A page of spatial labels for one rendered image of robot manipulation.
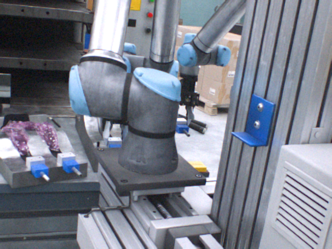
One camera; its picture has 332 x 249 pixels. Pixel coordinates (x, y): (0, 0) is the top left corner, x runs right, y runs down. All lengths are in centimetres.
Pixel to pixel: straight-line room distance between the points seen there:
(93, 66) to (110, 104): 10
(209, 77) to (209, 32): 420
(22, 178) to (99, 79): 56
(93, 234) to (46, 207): 67
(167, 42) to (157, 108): 34
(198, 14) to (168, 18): 827
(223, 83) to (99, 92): 452
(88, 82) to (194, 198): 41
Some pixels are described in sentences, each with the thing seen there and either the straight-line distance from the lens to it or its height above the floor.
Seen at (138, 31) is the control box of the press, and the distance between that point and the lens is 245.
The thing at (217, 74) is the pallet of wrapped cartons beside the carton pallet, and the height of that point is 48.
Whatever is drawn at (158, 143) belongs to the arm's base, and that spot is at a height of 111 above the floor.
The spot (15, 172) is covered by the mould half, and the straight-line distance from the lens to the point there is 150.
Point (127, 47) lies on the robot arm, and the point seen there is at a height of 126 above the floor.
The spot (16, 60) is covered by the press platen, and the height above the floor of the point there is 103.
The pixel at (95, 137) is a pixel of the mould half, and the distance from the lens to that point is 173.
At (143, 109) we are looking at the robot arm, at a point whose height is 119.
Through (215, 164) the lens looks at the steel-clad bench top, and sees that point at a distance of 186.
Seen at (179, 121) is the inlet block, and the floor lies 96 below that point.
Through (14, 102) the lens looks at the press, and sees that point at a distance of 249.
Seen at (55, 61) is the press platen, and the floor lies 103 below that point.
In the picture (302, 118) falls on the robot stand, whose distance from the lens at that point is 85.
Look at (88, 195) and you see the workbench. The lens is 166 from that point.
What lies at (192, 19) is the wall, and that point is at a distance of 952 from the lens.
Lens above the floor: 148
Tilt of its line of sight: 17 degrees down
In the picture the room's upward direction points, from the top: 8 degrees clockwise
